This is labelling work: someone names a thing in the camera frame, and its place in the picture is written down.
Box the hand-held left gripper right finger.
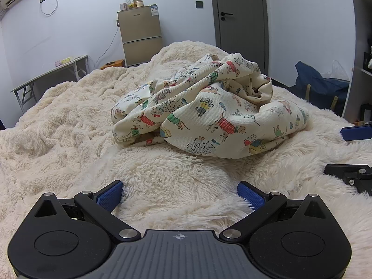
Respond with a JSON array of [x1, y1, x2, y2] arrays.
[[219, 181, 326, 242]]

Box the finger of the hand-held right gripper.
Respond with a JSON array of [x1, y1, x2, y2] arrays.
[[323, 163, 372, 196], [339, 124, 372, 142]]

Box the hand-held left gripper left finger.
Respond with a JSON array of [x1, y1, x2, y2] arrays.
[[34, 180, 140, 243]]

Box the cream animal print pajama pants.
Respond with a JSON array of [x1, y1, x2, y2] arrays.
[[110, 53, 310, 160]]

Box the blue bag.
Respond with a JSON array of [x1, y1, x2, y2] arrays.
[[289, 61, 351, 116]]

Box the clear plastic bag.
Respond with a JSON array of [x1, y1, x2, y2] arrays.
[[331, 60, 350, 81]]

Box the cream fluffy blanket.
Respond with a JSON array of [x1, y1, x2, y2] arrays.
[[0, 41, 372, 279]]

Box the white shelf unit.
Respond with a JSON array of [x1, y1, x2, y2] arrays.
[[341, 0, 372, 124]]

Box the orange box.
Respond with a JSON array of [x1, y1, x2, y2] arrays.
[[100, 59, 126, 70]]

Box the grey folding table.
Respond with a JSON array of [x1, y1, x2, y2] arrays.
[[11, 55, 89, 114]]

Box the grey door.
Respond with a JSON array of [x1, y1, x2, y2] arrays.
[[209, 0, 269, 77]]

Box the gold two-door fridge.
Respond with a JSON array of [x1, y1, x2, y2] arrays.
[[117, 4, 163, 68]]

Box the white fridge cable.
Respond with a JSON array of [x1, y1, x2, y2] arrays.
[[93, 20, 121, 70]]

